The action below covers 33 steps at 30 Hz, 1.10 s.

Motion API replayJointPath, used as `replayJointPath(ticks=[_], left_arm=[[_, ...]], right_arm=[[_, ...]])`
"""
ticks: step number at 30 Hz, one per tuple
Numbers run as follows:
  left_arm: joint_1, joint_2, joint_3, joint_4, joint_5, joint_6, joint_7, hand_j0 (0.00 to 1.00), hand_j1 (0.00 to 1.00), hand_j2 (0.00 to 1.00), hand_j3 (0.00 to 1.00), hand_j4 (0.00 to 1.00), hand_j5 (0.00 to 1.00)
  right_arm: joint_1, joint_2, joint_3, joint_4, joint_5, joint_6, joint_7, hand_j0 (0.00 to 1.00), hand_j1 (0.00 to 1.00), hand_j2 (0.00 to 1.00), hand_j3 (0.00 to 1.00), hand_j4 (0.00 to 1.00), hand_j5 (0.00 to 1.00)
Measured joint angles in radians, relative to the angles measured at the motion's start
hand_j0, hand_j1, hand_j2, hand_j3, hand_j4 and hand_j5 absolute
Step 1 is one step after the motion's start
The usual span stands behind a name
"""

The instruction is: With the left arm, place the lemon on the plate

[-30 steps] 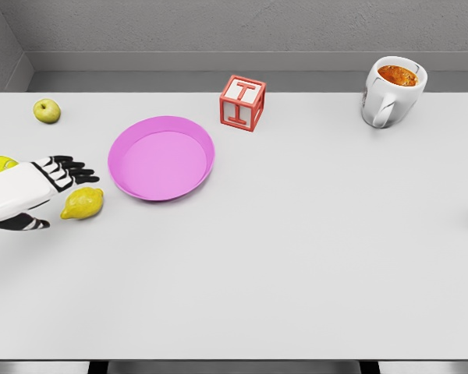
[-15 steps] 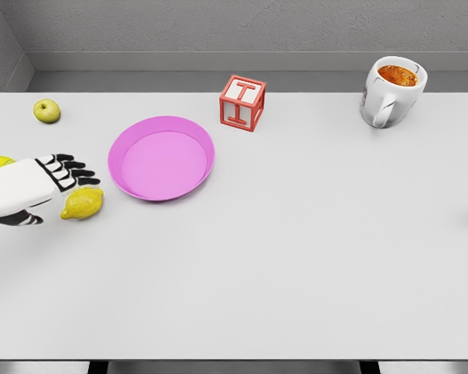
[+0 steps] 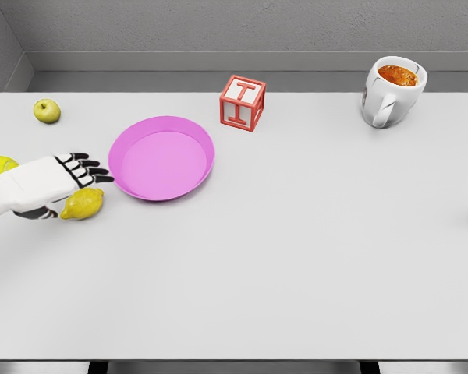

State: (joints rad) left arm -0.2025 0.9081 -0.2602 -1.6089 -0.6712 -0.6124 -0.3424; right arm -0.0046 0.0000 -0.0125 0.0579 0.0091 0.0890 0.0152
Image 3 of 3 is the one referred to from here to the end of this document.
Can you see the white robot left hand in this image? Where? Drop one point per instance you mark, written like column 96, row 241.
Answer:
column 39, row 181

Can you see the yellow lemon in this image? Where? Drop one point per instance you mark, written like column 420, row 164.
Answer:
column 82, row 203

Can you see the pink round plate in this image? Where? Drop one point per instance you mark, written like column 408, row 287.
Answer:
column 162, row 163

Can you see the green apple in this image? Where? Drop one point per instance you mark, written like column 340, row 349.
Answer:
column 47, row 111

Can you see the red letter toy block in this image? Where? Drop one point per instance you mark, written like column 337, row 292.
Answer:
column 242, row 103

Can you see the white mug with orange drink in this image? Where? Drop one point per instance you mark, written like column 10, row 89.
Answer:
column 392, row 91

